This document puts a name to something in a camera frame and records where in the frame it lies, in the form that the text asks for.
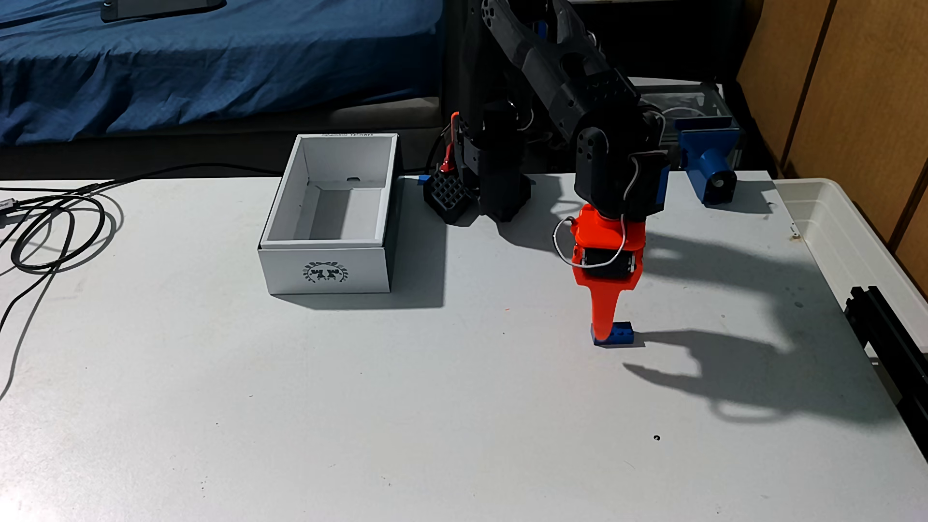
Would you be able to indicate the white cardboard box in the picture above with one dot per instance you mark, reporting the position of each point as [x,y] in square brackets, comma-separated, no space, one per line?
[326,272]

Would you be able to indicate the black aluminium rail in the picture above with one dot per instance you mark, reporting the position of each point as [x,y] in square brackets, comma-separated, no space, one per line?
[892,341]

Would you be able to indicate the blue bed sheet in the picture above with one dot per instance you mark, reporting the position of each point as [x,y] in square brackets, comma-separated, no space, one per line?
[217,65]

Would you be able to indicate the clear plastic enclosure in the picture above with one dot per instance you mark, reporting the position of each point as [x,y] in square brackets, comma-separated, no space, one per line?
[689,101]

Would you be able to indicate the black flat device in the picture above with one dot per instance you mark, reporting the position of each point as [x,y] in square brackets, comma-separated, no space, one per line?
[159,7]

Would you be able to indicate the blue toy brick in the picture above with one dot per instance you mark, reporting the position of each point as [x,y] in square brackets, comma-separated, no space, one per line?
[623,335]

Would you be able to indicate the wooden cabinet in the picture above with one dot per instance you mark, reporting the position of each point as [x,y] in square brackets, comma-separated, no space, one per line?
[863,94]

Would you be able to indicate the white plastic bin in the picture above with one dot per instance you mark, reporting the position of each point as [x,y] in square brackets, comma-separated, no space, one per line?
[841,232]

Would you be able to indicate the blue printed camera mount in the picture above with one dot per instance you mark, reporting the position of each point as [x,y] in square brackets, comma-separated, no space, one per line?
[710,156]

